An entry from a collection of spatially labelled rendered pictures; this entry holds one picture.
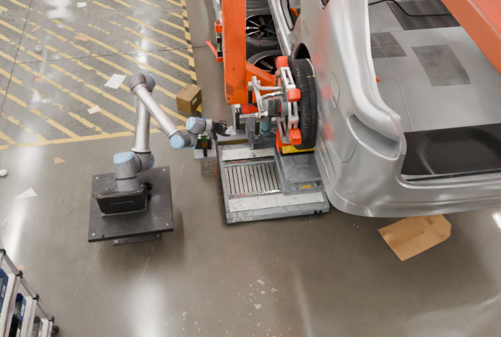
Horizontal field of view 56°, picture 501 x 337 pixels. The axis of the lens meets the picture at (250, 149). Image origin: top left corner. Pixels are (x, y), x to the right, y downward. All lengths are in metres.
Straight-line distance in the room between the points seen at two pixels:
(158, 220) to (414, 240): 1.97
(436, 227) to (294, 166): 1.23
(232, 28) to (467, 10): 3.17
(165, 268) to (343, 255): 1.34
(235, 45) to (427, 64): 1.43
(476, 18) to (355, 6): 2.42
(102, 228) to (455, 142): 2.54
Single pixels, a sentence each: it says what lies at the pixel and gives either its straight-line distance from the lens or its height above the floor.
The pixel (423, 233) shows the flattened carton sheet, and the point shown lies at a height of 0.01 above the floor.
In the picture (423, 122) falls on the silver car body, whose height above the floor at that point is 0.92.
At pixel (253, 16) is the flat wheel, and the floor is 0.50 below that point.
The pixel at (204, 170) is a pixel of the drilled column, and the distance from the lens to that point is 4.08.
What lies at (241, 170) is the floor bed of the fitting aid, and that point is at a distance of 4.14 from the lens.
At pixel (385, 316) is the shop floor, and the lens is 3.59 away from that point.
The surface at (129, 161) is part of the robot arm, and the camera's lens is 3.49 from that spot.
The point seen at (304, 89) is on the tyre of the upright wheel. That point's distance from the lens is 3.20.
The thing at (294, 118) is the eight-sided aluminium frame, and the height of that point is 0.97.
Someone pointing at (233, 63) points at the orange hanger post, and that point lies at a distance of 3.71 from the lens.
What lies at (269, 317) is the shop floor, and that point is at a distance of 3.46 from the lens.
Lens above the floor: 3.18
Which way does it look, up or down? 47 degrees down
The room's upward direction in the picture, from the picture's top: 1 degrees clockwise
